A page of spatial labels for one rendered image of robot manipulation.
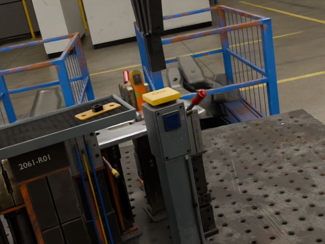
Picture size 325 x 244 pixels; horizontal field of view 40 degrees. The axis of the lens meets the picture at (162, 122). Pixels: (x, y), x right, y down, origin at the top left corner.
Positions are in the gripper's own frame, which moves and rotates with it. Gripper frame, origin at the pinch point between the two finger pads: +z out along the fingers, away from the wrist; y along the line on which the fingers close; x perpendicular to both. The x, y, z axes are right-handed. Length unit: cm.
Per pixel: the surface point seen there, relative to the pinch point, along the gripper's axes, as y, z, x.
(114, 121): -6.5, 8.8, 12.2
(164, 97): -2.5, 8.4, 0.6
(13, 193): 13.3, 24.7, 32.9
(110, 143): 24.5, 24.7, 7.5
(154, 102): -2.6, 8.8, 2.9
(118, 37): 770, 109, -204
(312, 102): 224, 124, -216
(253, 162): 42, 54, -43
